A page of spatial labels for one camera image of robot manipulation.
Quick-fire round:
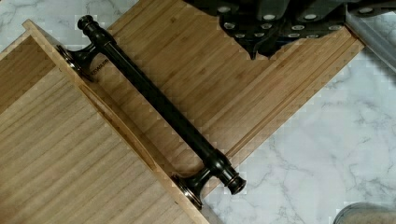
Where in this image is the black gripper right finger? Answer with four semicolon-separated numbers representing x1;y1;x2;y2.
257;0;395;57

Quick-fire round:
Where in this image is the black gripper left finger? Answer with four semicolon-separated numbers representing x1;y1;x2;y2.
184;0;289;60

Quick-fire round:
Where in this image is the dark bronze drawer handle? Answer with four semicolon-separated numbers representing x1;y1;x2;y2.
56;15;247;209

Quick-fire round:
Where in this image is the clear plastic container edge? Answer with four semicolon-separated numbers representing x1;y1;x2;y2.
346;4;396;70

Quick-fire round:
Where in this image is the bamboo cutting board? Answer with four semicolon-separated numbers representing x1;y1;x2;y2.
92;0;365;200

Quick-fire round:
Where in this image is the grey round object rim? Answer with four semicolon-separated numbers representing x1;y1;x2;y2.
332;203;396;224

